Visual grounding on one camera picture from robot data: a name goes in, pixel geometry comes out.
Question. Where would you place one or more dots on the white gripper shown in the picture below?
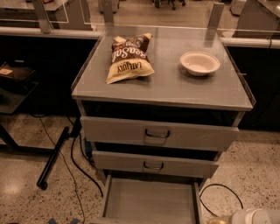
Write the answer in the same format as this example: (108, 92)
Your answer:
(244, 217)

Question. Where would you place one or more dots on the grey drawer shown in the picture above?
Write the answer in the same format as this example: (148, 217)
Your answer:
(149, 199)
(161, 134)
(174, 166)

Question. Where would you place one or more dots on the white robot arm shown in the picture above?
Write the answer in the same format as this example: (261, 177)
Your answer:
(249, 216)

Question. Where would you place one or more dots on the grey drawer cabinet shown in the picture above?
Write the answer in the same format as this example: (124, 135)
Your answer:
(169, 95)

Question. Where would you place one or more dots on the white paper bowl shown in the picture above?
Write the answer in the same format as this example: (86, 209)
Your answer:
(199, 63)

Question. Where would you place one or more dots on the black stand leg with wheel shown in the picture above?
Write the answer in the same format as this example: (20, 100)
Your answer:
(42, 180)

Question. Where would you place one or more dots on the brown yellow chip bag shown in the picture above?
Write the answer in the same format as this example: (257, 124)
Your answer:
(129, 59)

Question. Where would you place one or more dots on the clear acrylic barrier panel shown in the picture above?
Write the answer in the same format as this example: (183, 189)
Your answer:
(244, 15)

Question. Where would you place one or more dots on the black side table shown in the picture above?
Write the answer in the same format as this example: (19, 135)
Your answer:
(15, 86)

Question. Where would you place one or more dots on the grey horizontal rail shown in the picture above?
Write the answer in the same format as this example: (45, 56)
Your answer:
(76, 34)

